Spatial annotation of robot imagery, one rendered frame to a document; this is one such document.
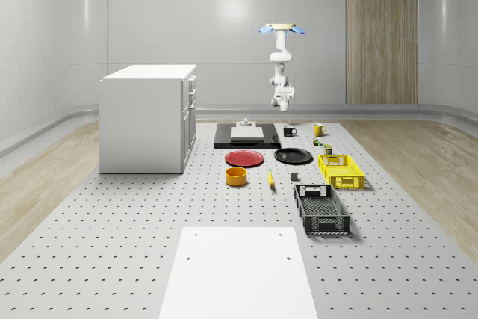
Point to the black mug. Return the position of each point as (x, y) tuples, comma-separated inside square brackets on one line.
[(288, 132)]

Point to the white cabinet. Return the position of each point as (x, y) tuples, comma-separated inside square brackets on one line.
[(142, 124)]

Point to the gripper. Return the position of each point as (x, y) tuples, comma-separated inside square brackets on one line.
[(285, 92)]

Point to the puzzle cube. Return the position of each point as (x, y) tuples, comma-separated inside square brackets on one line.
[(317, 142)]

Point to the yellow mug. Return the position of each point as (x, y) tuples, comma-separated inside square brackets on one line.
[(317, 130)]

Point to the grey cube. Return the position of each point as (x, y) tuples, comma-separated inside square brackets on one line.
[(295, 177)]

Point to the yellow bowl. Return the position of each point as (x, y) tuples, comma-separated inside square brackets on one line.
[(236, 179)]

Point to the flat-sided can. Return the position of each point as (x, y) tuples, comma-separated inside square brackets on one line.
[(328, 149)]

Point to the yellow basket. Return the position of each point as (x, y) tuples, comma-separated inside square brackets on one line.
[(341, 182)]

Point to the drone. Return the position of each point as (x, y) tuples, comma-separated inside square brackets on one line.
[(282, 26)]

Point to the black plate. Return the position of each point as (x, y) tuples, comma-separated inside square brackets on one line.
[(293, 156)]

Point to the banana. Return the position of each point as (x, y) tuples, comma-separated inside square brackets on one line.
[(271, 180)]

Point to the white board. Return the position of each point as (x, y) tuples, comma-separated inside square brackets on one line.
[(239, 278)]

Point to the red plate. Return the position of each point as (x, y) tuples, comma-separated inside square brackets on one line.
[(244, 158)]

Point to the dark grey basket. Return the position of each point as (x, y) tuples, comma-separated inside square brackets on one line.
[(328, 223)]

